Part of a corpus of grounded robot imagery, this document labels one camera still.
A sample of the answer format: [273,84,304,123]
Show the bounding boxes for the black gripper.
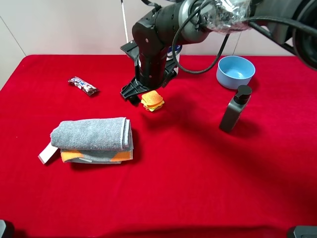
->
[120,41,177,102]

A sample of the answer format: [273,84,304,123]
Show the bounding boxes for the toy sandwich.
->
[141,90,164,112]

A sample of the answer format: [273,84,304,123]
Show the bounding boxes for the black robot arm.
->
[121,0,317,104]

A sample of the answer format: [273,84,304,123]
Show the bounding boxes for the black object bottom left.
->
[0,220,14,238]

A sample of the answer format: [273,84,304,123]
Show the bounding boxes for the black object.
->
[0,220,14,238]
[287,226,317,238]

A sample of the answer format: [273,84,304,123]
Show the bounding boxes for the black object bottom right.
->
[287,226,317,238]

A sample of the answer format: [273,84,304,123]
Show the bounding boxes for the blue cap white bottle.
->
[166,45,182,75]

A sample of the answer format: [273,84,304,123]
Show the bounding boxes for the chocolate bar wrapper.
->
[68,76,99,96]

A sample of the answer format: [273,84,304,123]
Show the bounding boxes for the light blue bowl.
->
[216,56,256,90]

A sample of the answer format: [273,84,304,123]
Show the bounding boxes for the white pole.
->
[120,0,130,43]

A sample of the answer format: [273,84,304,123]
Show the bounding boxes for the dark grey pump bottle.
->
[219,85,252,133]

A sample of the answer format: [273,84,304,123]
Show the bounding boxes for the orange grey folded towel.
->
[60,128,135,164]

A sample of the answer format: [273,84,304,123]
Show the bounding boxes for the white towel tag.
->
[38,143,58,164]

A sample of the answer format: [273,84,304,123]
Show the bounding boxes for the black cable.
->
[171,0,317,74]

